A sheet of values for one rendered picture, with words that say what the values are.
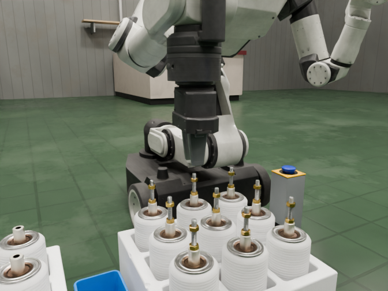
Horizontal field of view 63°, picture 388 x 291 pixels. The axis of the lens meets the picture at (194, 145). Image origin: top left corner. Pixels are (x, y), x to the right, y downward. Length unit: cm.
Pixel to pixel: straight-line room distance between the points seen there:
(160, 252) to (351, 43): 80
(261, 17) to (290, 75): 1021
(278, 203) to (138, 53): 59
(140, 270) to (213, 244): 17
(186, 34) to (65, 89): 756
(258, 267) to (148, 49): 47
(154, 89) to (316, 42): 478
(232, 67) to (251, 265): 600
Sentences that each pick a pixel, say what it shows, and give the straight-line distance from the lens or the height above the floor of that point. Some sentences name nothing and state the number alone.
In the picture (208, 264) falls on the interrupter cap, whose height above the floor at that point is 25.
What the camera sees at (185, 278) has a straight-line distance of 61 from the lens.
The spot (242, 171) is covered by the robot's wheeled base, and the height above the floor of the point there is 20.
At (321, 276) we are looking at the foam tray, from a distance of 77.
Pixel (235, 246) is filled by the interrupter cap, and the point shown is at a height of 25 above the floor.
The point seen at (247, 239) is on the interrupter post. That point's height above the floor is 27.
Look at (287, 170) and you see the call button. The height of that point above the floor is 33.
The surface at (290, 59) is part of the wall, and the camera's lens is 1120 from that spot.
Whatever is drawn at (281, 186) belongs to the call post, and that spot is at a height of 28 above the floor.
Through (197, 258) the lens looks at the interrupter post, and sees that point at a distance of 62.
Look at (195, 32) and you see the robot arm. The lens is 49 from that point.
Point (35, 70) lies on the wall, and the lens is 795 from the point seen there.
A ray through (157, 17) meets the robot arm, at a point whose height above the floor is 68.
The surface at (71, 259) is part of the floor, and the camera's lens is 117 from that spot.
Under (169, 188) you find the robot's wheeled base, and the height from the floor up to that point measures 19.
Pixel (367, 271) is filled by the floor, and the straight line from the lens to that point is 118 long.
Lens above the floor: 61
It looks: 13 degrees down
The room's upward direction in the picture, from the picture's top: straight up
